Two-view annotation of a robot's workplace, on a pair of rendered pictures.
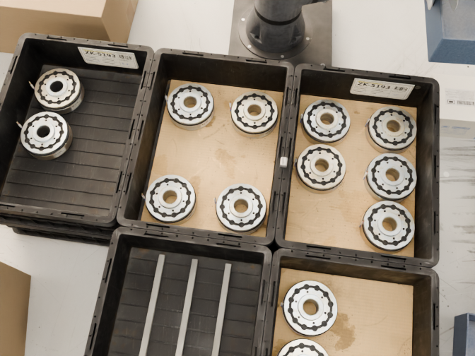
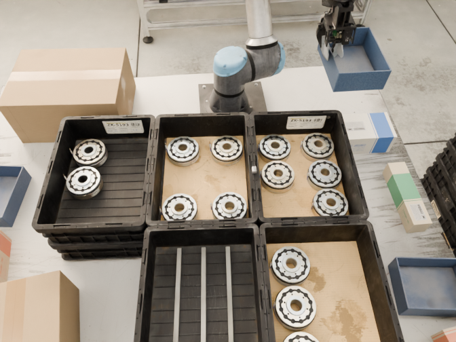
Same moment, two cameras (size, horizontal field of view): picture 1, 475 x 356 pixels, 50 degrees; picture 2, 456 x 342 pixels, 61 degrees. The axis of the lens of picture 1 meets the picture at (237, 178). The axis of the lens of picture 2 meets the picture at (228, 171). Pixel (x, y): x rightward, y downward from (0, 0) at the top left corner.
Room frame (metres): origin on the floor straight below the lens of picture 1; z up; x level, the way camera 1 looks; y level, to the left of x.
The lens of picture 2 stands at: (-0.22, 0.12, 1.84)
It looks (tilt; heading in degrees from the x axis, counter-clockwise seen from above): 55 degrees down; 348
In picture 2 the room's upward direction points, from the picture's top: straight up
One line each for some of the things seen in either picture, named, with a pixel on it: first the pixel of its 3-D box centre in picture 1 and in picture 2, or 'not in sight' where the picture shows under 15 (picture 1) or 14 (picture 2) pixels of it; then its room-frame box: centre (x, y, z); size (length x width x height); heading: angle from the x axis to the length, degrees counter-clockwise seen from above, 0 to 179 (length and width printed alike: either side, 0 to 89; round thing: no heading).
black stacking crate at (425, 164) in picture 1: (355, 169); (300, 172); (0.39, -0.24, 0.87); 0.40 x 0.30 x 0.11; 170
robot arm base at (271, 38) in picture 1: (276, 16); (229, 94); (0.83, -0.11, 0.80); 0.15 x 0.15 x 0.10
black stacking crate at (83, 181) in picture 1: (73, 134); (104, 177); (0.49, 0.35, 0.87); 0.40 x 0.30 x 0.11; 170
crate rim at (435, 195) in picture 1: (360, 159); (303, 162); (0.39, -0.24, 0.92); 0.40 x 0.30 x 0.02; 170
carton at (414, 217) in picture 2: not in sight; (405, 196); (0.31, -0.61, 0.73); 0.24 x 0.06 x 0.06; 174
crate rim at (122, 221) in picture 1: (210, 140); (202, 165); (0.44, 0.05, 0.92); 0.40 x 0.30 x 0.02; 170
